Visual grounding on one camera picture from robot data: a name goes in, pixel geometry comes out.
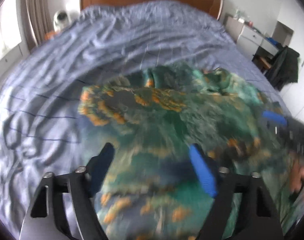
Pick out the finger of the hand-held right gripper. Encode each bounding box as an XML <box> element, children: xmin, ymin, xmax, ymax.
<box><xmin>262</xmin><ymin>110</ymin><xmax>288</xmax><ymax>128</ymax></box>

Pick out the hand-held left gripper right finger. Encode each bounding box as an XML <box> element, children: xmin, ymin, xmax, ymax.
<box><xmin>188</xmin><ymin>144</ymin><xmax>285</xmax><ymax>240</ymax></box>

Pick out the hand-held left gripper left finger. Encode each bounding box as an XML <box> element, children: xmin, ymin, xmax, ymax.
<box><xmin>20</xmin><ymin>142</ymin><xmax>115</xmax><ymax>240</ymax></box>

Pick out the green patterned jacket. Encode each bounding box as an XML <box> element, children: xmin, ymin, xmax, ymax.
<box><xmin>78</xmin><ymin>65</ymin><xmax>304</xmax><ymax>240</ymax></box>

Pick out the dark jacket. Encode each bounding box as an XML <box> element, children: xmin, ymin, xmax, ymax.
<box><xmin>265</xmin><ymin>45</ymin><xmax>301</xmax><ymax>92</ymax></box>

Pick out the wooden chair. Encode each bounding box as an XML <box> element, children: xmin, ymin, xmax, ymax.
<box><xmin>252</xmin><ymin>54</ymin><xmax>275</xmax><ymax>74</ymax></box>

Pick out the white desk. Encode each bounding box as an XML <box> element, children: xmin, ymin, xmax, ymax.
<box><xmin>224</xmin><ymin>15</ymin><xmax>280</xmax><ymax>63</ymax></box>

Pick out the clear glass bottle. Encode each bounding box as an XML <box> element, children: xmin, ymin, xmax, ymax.
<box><xmin>234</xmin><ymin>7</ymin><xmax>245</xmax><ymax>22</ymax></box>

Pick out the bed with blue checked cover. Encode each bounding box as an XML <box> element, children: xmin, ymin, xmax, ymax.
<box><xmin>0</xmin><ymin>0</ymin><xmax>292</xmax><ymax>240</ymax></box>

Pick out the white window bench cabinet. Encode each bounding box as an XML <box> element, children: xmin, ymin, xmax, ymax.
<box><xmin>0</xmin><ymin>42</ymin><xmax>30</xmax><ymax>85</ymax></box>

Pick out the white desk fan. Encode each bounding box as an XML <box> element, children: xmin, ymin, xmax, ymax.
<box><xmin>53</xmin><ymin>9</ymin><xmax>70</xmax><ymax>32</ymax></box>

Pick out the window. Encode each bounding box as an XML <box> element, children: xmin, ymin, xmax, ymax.
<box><xmin>0</xmin><ymin>0</ymin><xmax>23</xmax><ymax>63</ymax></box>

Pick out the brown curtain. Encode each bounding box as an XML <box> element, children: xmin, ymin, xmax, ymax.
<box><xmin>25</xmin><ymin>0</ymin><xmax>55</xmax><ymax>52</ymax></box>

